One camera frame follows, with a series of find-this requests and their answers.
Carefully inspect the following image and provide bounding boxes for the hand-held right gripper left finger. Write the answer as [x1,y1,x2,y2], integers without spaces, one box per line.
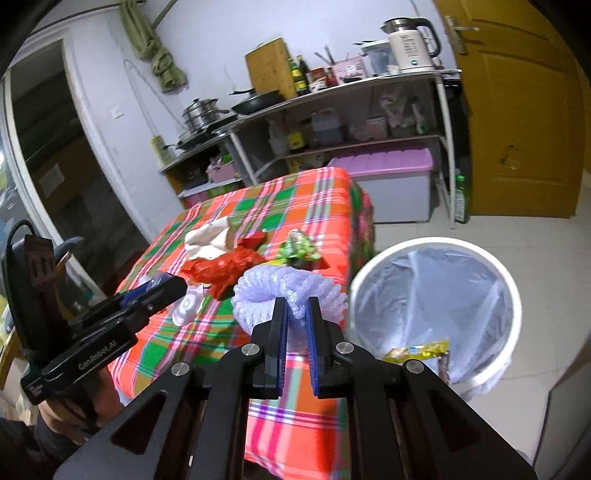
[53,298,289,480]

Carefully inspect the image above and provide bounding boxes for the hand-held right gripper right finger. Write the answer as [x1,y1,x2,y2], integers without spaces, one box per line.
[307,296,539,480]

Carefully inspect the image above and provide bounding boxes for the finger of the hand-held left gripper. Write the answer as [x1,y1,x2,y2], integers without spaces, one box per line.
[69,273,188,343]
[121,282,156,306]

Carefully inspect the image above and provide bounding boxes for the white foam net sleeve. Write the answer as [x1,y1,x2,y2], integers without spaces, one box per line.
[232,264,348,335]

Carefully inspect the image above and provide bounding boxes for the red plastic bag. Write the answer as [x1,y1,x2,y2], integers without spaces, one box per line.
[179,249,259,300]

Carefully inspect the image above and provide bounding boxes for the white round bin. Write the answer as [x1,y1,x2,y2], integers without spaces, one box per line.
[348,237,522,402]

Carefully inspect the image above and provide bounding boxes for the person's left forearm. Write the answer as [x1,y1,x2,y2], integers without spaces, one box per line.
[0,418,88,480]

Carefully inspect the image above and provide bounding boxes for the person's left hand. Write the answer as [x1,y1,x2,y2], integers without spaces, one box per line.
[39,369,123,437]

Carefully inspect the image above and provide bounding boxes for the white paper bag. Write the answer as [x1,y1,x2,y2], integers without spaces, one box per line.
[184,217,238,260]

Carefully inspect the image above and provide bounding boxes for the green snack wrapper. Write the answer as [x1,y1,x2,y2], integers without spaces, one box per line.
[277,229,324,268]

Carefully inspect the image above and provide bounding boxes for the grey curved chair back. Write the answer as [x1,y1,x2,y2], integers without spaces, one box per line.
[53,235,86,259]

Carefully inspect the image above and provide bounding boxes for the red shiny wrapper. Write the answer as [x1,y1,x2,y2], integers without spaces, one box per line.
[235,232,267,252]

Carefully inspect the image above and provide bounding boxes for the yellow snack wrapper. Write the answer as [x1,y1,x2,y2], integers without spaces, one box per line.
[382,340,451,363]

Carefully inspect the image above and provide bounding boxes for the plaid tablecloth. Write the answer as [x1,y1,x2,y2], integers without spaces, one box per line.
[113,167,376,467]

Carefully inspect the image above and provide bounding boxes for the pink basket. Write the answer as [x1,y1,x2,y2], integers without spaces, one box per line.
[205,159,241,185]

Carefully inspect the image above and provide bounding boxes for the clear bin liner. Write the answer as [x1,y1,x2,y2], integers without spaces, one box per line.
[358,244,515,402]

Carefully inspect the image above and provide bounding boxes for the low white shelf unit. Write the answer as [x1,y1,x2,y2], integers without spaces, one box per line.
[159,124,241,208]

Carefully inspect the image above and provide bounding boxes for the black cooktop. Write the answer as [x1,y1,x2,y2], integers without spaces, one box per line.
[164,122,232,151]

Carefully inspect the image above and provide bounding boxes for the purple lid storage box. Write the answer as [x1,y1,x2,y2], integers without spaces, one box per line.
[325,142,435,224]

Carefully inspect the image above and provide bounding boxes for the glass sliding door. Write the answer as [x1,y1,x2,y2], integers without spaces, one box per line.
[0,37,153,296]

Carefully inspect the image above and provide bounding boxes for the steel pot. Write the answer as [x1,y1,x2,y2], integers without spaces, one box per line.
[181,97,232,130]

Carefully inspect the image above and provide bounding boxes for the white plastic jug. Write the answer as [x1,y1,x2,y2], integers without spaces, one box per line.
[269,122,289,155]

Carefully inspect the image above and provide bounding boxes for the yellow label bottle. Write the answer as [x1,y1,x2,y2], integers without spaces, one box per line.
[286,117,308,153]

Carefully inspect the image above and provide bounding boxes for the green glass bottle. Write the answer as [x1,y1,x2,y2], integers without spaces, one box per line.
[452,168,471,224]

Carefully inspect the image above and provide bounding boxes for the black frying pan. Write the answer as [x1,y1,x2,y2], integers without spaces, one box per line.
[228,88,284,116]

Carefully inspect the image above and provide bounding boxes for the pink container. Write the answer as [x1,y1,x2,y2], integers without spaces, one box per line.
[365,115,389,139]

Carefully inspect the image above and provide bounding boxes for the white metal shelf rack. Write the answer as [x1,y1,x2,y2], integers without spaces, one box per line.
[226,68,462,229]

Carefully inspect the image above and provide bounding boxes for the crumpled plastic bags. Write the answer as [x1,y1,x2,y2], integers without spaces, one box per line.
[381,90,432,132]

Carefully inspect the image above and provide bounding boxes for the green hanging cloth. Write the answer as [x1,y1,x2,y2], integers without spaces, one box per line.
[119,0,188,93]

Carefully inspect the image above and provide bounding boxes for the wooden cutting board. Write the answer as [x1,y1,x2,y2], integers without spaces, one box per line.
[245,41,296,100]

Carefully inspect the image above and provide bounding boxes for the pink utensil box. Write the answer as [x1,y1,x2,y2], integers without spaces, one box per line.
[330,58,368,86]

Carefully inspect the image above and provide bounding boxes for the clear plastic jug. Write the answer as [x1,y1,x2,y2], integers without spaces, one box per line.
[362,40,398,77]

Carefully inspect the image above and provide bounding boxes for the white electric kettle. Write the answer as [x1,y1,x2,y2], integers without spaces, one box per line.
[381,17,443,73]

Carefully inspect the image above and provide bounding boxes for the yellow wooden door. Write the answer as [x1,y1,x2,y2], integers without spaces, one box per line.
[434,0,591,217]

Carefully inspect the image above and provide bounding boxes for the black cable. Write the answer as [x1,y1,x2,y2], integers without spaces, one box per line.
[0,219,38,296]

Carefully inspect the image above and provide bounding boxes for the metal door handle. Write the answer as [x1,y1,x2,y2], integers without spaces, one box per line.
[444,14,481,56]

